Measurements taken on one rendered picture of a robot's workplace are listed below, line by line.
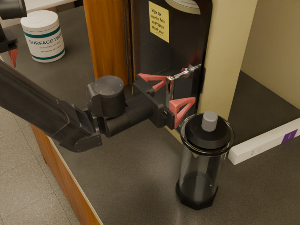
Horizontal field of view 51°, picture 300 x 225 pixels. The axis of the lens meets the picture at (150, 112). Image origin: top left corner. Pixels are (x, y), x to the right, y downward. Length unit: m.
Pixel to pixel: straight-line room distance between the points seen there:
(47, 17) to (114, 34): 0.34
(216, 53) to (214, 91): 0.11
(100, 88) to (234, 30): 0.29
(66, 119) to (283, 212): 0.55
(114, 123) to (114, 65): 0.42
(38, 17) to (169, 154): 0.69
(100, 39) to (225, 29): 0.42
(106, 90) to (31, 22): 0.68
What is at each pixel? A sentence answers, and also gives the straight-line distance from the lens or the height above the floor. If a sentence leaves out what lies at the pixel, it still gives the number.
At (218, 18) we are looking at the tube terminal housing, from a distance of 0.61.
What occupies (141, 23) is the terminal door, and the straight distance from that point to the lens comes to 0.81.
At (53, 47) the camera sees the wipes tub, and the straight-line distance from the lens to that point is 1.22.
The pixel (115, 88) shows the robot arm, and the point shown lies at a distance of 0.58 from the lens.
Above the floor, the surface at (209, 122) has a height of 1.20.
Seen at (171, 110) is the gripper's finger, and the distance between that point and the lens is 0.64.
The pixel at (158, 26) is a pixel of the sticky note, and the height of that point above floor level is 1.27.
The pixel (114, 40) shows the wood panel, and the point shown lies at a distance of 0.97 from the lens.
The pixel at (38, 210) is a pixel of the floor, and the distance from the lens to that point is 1.95.
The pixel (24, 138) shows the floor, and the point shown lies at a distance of 2.32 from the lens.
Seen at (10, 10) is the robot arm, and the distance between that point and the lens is 0.86.
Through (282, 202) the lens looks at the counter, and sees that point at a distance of 0.85.
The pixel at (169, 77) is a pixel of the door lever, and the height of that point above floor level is 1.21.
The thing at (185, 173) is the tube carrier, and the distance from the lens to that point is 0.69.
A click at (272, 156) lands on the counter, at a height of 0.94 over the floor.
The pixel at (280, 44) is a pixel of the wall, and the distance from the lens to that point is 1.10.
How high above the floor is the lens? 1.63
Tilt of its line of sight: 44 degrees down
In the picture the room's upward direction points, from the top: straight up
